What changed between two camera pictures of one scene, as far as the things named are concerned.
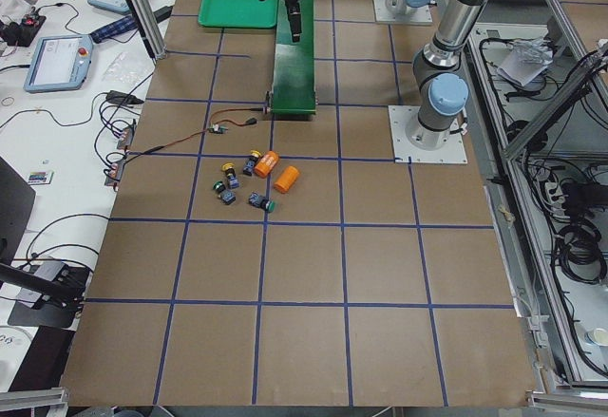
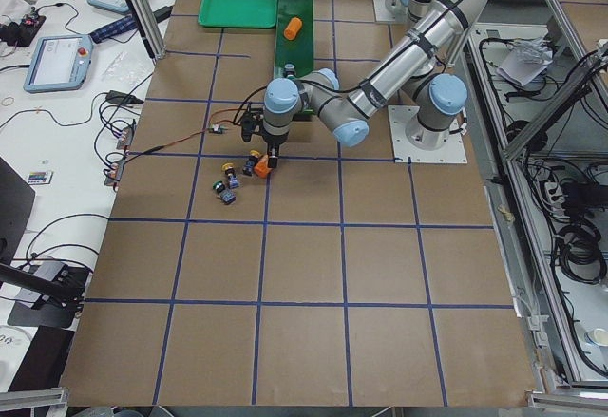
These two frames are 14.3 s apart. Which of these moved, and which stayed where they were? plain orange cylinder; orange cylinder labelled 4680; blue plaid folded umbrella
Moved: plain orange cylinder
Stayed: blue plaid folded umbrella; orange cylinder labelled 4680
